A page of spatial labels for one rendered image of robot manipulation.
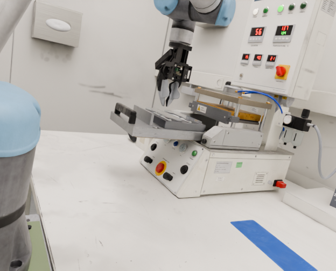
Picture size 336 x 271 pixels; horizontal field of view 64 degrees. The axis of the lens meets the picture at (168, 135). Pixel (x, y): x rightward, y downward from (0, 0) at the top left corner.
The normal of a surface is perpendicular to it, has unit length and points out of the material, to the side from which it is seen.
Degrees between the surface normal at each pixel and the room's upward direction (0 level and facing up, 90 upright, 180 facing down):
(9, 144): 90
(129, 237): 0
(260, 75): 90
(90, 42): 90
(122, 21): 90
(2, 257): 76
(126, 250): 0
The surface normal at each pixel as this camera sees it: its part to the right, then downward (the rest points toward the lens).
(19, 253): 0.73, 0.33
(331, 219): -0.83, -0.05
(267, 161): 0.48, 0.29
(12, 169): 0.88, 0.33
